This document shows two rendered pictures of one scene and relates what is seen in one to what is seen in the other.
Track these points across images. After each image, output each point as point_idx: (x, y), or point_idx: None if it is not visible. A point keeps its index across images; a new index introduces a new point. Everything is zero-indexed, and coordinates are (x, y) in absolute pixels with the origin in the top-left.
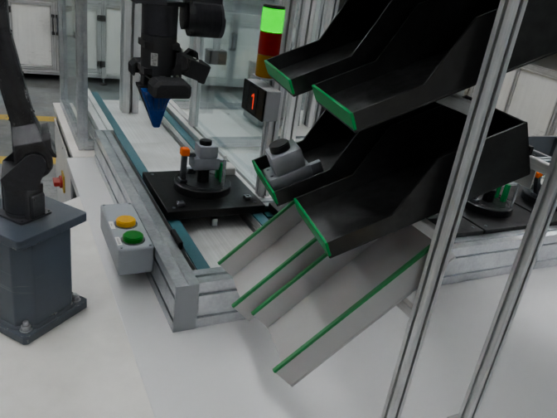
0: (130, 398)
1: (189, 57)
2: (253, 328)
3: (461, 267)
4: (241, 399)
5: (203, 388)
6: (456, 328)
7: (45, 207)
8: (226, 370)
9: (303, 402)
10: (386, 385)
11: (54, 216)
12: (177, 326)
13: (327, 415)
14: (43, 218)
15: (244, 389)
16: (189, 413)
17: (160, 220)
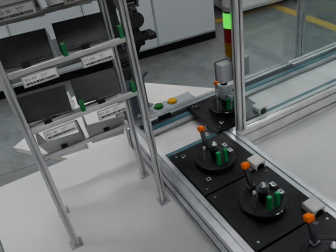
0: (92, 145)
1: (133, 34)
2: (137, 164)
3: (222, 249)
4: (92, 169)
5: (97, 159)
6: (157, 250)
7: (124, 76)
8: (108, 162)
9: (90, 186)
10: (102, 213)
11: (127, 81)
12: (129, 143)
13: (83, 194)
14: (124, 80)
15: (97, 169)
16: (85, 158)
17: (181, 108)
